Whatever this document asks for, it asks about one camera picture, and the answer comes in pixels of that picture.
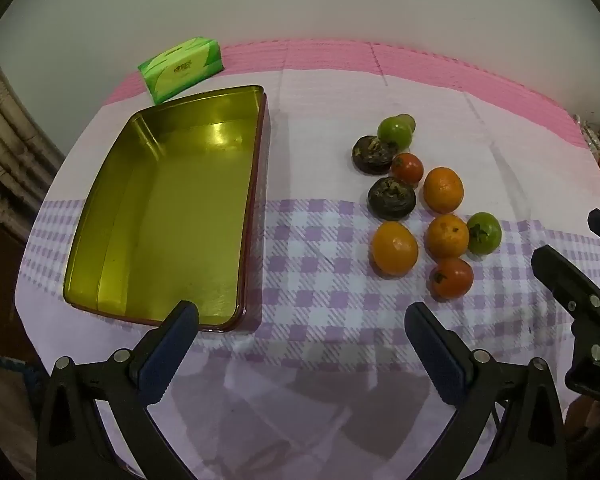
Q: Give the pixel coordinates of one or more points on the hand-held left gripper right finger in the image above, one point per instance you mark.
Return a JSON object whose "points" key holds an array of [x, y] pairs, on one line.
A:
{"points": [[437, 355]]}

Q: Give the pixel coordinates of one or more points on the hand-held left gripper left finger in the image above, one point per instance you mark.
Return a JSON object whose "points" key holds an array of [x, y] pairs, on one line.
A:
{"points": [[165, 355]]}

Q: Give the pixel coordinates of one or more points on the red tomato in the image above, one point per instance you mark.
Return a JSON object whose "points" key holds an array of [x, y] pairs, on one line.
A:
{"points": [[408, 168], [451, 278]]}

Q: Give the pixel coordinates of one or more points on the green tomato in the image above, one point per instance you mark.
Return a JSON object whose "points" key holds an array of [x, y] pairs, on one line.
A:
{"points": [[394, 131], [485, 232]]}

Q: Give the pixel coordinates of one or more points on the orange tangerine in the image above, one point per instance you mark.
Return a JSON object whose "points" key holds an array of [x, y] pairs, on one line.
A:
{"points": [[446, 236], [444, 189], [395, 248]]}

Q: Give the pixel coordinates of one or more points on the gold metal tin tray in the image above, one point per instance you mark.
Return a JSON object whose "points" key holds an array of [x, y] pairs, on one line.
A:
{"points": [[180, 200]]}

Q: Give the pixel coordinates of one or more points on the dark mangosteen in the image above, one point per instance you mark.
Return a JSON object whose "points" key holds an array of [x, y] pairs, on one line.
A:
{"points": [[371, 155], [392, 198]]}

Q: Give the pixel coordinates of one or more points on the purple checked tablecloth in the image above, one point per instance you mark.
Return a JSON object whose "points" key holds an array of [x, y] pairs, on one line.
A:
{"points": [[320, 280]]}

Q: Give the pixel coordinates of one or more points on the small green fruit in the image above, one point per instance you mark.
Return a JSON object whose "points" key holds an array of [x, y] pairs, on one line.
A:
{"points": [[408, 121]]}

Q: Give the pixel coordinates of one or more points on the pink foam mat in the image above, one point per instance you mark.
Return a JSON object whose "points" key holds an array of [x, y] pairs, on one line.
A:
{"points": [[430, 60]]}

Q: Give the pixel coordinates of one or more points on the beige patterned curtain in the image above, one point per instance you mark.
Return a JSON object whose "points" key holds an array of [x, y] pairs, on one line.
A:
{"points": [[10, 125]]}

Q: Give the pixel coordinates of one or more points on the green tissue pack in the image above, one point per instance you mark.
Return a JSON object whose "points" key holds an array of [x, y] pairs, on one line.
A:
{"points": [[182, 67]]}

